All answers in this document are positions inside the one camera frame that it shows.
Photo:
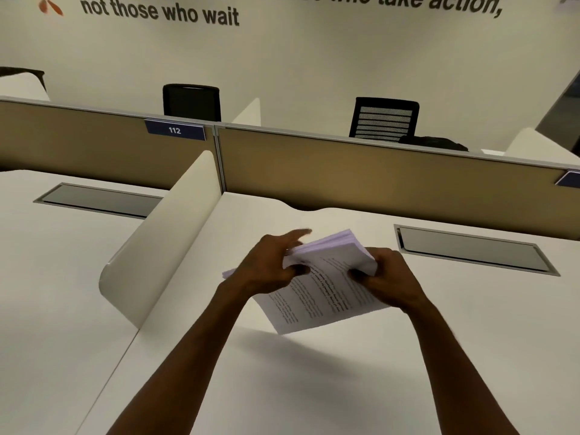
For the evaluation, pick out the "person's left hand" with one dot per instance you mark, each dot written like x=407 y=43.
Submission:
x=258 y=267

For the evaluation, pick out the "person's right hand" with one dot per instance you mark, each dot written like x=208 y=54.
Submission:
x=394 y=280

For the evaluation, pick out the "pile of printed white papers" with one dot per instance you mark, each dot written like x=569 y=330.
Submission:
x=317 y=299

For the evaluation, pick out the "person's right forearm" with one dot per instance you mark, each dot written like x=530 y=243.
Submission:
x=453 y=380

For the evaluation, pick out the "person's left forearm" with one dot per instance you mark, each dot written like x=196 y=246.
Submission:
x=181 y=380

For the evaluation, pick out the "white desk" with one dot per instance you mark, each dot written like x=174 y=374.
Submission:
x=45 y=289
x=476 y=348

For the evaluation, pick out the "white curved divider panel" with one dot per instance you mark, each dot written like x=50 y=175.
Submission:
x=22 y=88
x=167 y=244
x=250 y=115
x=530 y=147

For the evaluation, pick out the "beige partition screen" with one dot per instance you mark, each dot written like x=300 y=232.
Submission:
x=385 y=181
x=90 y=147

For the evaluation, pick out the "black bag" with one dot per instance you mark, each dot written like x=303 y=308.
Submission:
x=435 y=144

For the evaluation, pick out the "blue number plate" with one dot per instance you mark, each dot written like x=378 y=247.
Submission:
x=571 y=180
x=175 y=130

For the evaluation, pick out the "black solid-back office chair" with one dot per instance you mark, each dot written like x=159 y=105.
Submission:
x=191 y=104

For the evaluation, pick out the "black striped mesh office chair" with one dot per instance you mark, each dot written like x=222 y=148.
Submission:
x=384 y=102

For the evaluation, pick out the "dark blue door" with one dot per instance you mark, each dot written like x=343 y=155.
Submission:
x=566 y=113

